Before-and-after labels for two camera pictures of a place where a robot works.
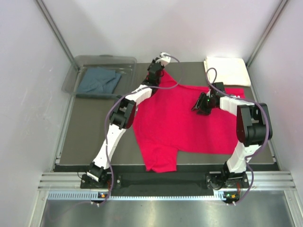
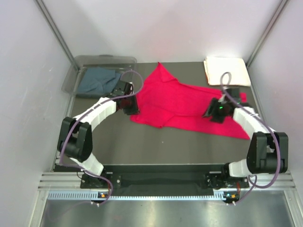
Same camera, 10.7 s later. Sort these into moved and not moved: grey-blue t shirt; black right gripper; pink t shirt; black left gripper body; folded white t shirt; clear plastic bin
Moved: black right gripper; black left gripper body; pink t shirt
Not moved: folded white t shirt; clear plastic bin; grey-blue t shirt
